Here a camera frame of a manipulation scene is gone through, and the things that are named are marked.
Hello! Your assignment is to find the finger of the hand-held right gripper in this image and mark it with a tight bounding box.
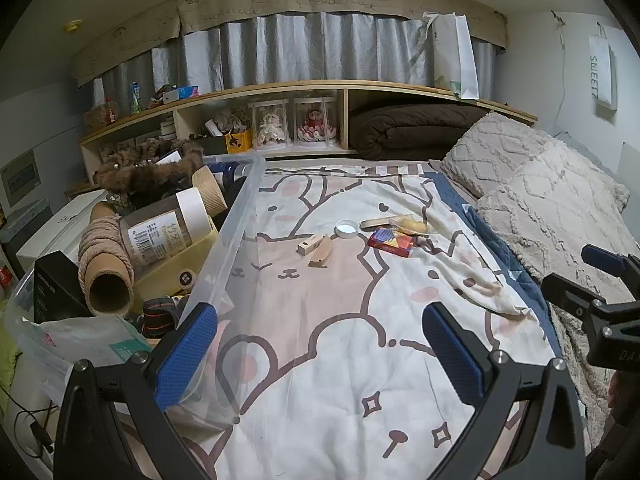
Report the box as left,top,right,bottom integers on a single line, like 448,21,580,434
541,272,608,318
581,243,640,291

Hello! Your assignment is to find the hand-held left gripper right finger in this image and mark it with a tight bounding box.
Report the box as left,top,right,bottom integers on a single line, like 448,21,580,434
421,302,587,480

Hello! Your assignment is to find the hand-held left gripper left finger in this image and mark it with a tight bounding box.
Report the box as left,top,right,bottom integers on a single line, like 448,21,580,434
52,302,221,480

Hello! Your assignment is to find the colourful card box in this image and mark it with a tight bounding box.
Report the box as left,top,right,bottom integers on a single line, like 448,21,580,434
367,227,416,257

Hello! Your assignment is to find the clear plastic storage bin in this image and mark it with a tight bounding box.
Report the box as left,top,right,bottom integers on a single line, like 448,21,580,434
0,155,266,431

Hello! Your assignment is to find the bagged yellow sponge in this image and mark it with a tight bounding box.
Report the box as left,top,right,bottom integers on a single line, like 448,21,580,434
387,214,431,236

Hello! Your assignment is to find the long wooden piece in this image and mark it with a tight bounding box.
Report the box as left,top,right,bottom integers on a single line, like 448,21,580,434
360,216,401,231

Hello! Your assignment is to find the small wooden block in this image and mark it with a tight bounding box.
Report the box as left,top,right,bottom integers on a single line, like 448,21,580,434
297,235,326,257

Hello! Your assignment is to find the rounded wooden piece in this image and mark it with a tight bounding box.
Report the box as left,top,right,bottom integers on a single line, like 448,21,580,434
307,236,335,267

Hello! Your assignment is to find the blue quilt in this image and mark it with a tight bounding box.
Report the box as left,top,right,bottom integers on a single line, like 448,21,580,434
430,172,566,361

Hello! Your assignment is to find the black red striped roll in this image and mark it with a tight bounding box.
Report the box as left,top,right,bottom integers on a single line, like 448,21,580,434
141,297,183,338

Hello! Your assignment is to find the cream fleece blanket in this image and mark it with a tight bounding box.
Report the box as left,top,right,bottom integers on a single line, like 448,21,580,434
510,220,640,456

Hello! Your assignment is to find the yellow cardboard box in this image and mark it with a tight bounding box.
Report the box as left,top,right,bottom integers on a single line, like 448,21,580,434
132,230,221,306

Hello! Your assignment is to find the plastic bag with teal label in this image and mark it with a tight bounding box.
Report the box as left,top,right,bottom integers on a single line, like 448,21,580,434
5,315,153,401

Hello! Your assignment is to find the clear jar with white lid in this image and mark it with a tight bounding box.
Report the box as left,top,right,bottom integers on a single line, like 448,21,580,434
119,187,213,268

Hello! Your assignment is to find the cartoon printed bed sheet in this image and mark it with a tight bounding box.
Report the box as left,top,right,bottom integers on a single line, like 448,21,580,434
180,160,566,480

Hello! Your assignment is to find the black box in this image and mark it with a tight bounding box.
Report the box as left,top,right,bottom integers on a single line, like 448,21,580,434
32,250,93,323

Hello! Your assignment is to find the corrugated paper cup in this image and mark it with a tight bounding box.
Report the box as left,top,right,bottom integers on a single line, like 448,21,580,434
192,165,228,218

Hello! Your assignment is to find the green cloth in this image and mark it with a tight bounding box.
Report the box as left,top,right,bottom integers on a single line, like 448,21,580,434
0,300,26,411

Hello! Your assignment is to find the white shoe box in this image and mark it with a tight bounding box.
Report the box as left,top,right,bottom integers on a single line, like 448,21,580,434
17,192,118,273

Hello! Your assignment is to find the dark blue bottle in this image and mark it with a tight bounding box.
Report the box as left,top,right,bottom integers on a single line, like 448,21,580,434
207,160,251,196

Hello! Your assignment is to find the grey cabinet with teal top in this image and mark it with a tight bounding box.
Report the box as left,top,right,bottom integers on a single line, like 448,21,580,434
0,197,53,248

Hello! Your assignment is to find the brown folded blanket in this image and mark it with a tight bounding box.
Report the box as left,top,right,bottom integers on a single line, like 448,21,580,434
349,105,488,161

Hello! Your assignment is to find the crumpled paper bouquet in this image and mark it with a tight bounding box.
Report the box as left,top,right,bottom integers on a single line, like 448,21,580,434
202,109,251,136

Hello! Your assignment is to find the display case with cream doll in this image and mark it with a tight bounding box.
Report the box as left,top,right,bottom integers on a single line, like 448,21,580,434
252,101,291,150

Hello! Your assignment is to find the amber food bag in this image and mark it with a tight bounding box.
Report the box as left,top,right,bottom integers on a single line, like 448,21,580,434
84,105,108,133

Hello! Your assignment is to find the blue tissue box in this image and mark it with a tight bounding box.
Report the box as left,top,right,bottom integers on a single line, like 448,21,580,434
162,85,201,103

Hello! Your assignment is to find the display case with red doll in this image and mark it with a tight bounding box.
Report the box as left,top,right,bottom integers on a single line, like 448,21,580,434
294,96,337,148

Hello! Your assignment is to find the wooden shelf unit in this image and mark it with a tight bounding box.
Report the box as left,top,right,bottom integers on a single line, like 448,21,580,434
77,81,538,186

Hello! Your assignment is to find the grey curtain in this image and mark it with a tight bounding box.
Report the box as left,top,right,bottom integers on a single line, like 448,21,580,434
92,12,501,116

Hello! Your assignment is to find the rope-wrapped cardboard tube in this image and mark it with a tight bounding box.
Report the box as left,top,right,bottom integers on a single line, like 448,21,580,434
77,202,137,318

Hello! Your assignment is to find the black cable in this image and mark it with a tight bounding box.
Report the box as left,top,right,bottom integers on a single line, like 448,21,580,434
12,400,61,461

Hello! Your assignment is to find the brown furry ring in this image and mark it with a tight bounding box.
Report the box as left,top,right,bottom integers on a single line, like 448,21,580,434
95,137,206,206

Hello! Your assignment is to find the wall electrical panel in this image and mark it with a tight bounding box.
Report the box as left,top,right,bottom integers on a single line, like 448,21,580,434
0,150,41,208

